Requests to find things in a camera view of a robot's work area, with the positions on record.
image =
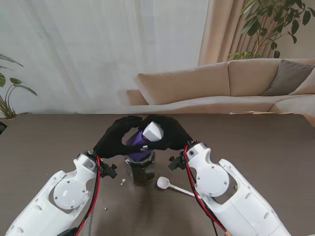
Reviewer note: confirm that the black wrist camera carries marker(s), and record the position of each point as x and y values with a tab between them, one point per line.
176	163
109	172

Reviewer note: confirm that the glass jar of coffee beans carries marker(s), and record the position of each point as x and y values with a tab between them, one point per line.
141	172

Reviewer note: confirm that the beige sofa cushion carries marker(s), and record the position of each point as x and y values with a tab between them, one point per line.
307	86

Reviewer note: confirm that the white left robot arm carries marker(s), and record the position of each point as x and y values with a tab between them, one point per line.
61	196

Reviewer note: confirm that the purple coffee jar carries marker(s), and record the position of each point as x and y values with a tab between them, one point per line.
135	141

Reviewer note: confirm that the grey sofa cushion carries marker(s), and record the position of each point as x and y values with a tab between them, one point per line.
288	78

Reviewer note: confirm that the white square jar cap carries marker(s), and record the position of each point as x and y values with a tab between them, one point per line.
153	132

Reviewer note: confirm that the beige pleated curtain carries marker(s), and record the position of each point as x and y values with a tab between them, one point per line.
221	37

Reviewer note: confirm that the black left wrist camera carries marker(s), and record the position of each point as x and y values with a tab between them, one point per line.
109	172

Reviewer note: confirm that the broad leaf potted plant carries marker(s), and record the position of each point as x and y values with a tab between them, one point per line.
14	82

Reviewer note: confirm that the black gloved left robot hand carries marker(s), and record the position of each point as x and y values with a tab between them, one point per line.
110	142

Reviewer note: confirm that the beige sofa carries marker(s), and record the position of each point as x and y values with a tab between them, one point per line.
197	81

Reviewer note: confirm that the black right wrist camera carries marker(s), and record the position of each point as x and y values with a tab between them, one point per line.
176	163

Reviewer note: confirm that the white sheer curtain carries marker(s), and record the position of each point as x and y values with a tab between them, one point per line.
98	54

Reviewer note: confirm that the tall green leafy plant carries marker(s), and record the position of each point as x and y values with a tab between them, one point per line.
268	19

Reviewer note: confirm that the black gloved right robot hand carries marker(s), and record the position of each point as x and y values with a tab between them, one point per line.
174	135

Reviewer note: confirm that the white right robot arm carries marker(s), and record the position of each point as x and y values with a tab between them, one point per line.
214	182

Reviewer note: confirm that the white plastic spoon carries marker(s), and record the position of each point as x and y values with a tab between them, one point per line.
163	183

